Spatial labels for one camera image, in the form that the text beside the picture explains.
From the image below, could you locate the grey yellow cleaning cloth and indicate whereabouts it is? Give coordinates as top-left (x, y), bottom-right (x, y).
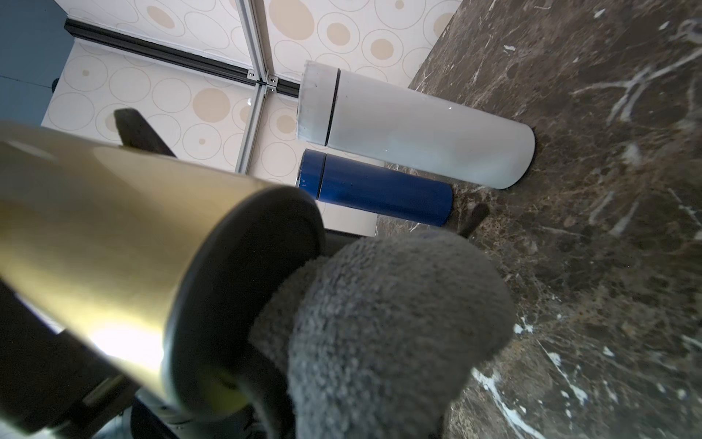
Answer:
top-left (250, 230), bottom-right (516, 438)

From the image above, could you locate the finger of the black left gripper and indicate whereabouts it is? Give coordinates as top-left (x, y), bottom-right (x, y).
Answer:
top-left (113, 108), bottom-right (176, 157)

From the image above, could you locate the white thermos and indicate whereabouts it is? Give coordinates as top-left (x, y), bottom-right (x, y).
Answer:
top-left (297, 61), bottom-right (536, 190)

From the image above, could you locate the horizontal aluminium frame bar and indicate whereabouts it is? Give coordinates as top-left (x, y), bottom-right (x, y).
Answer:
top-left (235, 0), bottom-right (272, 174)

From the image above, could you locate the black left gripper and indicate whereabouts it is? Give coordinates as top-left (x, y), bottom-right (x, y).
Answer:
top-left (1, 285), bottom-right (258, 438)

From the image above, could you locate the blue thermos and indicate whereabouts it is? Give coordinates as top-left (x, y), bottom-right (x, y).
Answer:
top-left (296, 149), bottom-right (453, 227)

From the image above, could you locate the gold thermos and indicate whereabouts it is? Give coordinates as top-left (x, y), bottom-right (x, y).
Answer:
top-left (1, 122), bottom-right (325, 419)

